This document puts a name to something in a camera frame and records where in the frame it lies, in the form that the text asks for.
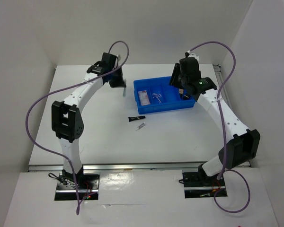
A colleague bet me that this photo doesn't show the clear silver tweezers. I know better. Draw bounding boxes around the clear silver tweezers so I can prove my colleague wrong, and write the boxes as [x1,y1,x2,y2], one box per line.
[136,122,146,131]

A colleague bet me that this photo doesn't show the purple eyelash curler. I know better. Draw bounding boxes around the purple eyelash curler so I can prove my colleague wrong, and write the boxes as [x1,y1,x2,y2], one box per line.
[152,93,162,104]

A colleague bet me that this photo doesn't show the aluminium front rail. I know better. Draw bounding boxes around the aluminium front rail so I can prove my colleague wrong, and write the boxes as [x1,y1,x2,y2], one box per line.
[28,162,204,172]

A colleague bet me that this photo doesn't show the black round compact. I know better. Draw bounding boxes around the black round compact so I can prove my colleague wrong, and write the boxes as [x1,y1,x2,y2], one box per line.
[182,94,190,100]

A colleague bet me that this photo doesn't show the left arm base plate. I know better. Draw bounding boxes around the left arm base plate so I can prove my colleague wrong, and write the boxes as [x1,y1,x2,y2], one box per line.
[54,174,100,201]

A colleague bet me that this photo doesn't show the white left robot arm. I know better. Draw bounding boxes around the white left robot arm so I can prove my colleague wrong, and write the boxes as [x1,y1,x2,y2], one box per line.
[51,52,126,189]

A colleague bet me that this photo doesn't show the blue plastic organizer bin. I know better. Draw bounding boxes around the blue plastic organizer bin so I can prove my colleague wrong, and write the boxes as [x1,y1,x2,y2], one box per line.
[133,77,195,115]

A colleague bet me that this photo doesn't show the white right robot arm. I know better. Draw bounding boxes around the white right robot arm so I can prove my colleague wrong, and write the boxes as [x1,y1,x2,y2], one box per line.
[169,51,260,185]

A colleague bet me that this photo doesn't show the clear false eyelash box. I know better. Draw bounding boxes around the clear false eyelash box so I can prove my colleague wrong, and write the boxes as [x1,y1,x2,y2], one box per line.
[138,90,151,106]

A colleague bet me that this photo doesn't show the black mascara tube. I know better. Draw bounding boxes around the black mascara tube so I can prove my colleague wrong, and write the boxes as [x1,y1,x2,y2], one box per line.
[128,116,146,122]

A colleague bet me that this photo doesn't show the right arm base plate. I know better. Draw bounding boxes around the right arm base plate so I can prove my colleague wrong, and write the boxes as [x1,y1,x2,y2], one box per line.
[178,172,228,199]

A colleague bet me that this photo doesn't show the aluminium side rail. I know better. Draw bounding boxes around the aluminium side rail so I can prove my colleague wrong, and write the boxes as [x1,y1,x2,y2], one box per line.
[213,64,224,86]

